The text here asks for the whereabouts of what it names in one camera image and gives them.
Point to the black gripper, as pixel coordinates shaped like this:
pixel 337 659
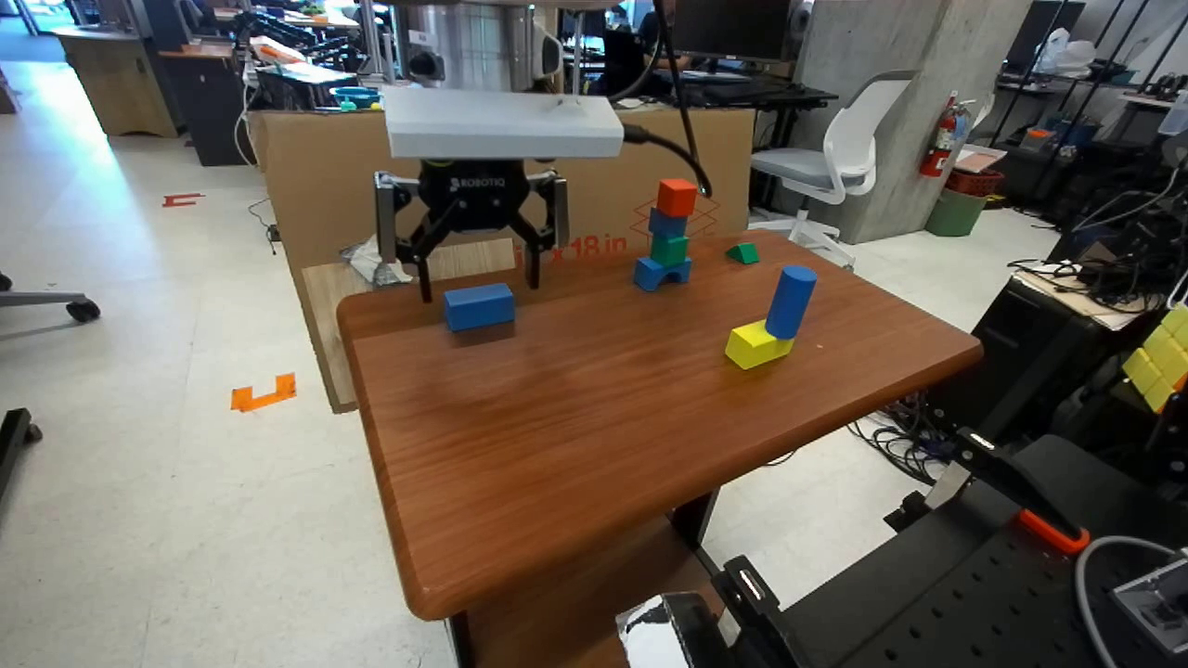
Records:
pixel 477 189

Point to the blue rectangular block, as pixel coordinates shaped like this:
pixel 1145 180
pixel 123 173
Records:
pixel 478 308

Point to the blue arch block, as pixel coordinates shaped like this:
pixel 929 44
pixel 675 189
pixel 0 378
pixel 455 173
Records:
pixel 645 274

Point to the blue cube block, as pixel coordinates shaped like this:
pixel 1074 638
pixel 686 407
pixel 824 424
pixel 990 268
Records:
pixel 665 224

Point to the green cube block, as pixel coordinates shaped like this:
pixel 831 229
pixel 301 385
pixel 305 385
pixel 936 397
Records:
pixel 668 251

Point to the orange cube block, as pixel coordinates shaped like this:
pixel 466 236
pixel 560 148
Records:
pixel 675 198

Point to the green flat block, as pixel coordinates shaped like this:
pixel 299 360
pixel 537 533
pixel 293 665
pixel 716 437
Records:
pixel 744 252

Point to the yellow rectangular block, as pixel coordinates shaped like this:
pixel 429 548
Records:
pixel 751 351

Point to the blue cylinder block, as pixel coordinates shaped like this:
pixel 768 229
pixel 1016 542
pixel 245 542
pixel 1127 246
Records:
pixel 788 302

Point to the cardboard box red print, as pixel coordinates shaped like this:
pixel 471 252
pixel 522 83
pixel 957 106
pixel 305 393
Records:
pixel 321 187

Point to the orange floor marker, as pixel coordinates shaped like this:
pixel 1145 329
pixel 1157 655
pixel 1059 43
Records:
pixel 259 393

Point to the black cabinet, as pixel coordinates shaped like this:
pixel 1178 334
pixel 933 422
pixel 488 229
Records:
pixel 210 106

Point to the wooden table base board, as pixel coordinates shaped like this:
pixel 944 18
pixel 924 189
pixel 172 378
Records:
pixel 570 607

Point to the white office chair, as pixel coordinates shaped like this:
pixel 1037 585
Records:
pixel 840 148

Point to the wooden cabinet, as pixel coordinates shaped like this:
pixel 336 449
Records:
pixel 115 78

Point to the green bin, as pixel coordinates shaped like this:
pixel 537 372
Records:
pixel 955 213

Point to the red fire extinguisher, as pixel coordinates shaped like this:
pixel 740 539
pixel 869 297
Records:
pixel 949 133

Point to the black perforated breadboard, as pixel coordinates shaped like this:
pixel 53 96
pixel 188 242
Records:
pixel 967 594

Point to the white plastic bag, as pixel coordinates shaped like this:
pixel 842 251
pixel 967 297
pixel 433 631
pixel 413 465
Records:
pixel 1064 53

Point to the yellow foam pad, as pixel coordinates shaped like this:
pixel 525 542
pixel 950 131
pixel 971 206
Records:
pixel 1163 359

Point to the grey electronics box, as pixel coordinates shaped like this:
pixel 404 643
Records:
pixel 1157 607

